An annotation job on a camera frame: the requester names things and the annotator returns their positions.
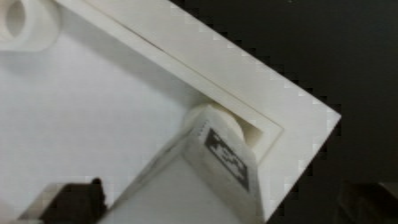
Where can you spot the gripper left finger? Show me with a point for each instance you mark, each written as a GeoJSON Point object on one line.
{"type": "Point", "coordinates": [69, 204]}

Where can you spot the white table leg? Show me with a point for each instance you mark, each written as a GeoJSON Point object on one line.
{"type": "Point", "coordinates": [196, 187]}

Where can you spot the white square table top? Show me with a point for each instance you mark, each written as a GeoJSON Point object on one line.
{"type": "Point", "coordinates": [112, 65]}

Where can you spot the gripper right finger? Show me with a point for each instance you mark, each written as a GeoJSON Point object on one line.
{"type": "Point", "coordinates": [368, 203]}

